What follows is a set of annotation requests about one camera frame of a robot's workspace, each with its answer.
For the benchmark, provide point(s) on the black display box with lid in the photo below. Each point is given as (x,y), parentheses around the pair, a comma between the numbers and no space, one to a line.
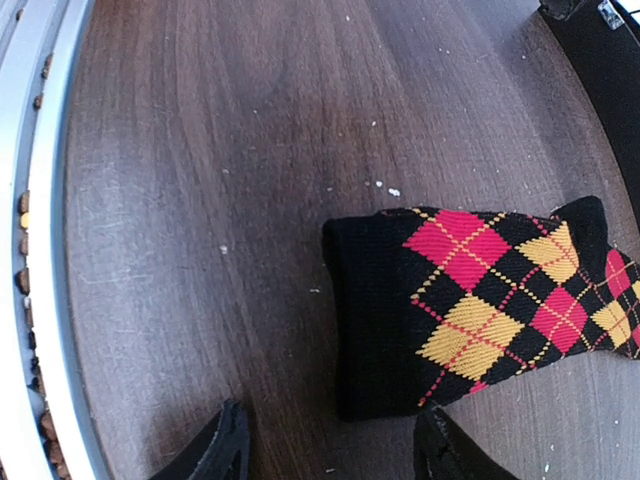
(601,41)

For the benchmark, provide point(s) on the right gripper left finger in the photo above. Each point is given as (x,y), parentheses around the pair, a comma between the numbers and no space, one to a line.
(220,450)

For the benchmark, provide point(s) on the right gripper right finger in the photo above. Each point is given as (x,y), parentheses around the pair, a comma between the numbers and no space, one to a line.
(443,451)

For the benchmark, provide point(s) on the front aluminium rail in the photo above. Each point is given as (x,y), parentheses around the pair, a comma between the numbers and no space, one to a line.
(47,431)

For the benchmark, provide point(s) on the black red orange argyle sock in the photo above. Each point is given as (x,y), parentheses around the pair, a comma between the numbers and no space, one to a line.
(434,305)

